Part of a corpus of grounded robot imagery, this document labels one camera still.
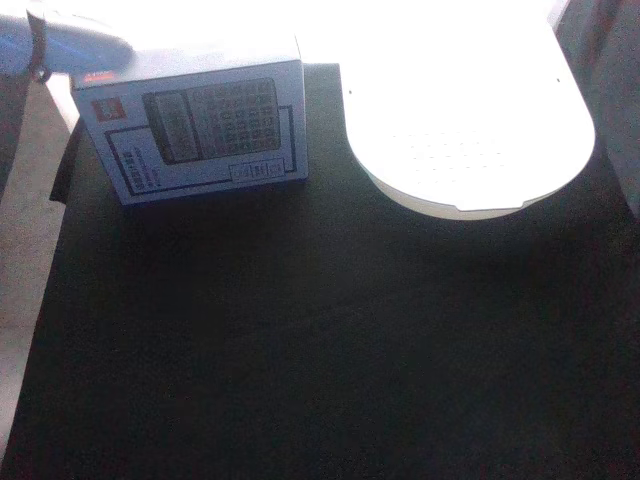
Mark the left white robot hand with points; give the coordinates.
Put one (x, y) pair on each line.
(75, 47)

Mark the white calculator packaging box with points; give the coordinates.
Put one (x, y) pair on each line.
(200, 165)

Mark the black table cloth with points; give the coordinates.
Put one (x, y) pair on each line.
(320, 325)

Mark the white oval studded tray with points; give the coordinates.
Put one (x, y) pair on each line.
(475, 150)

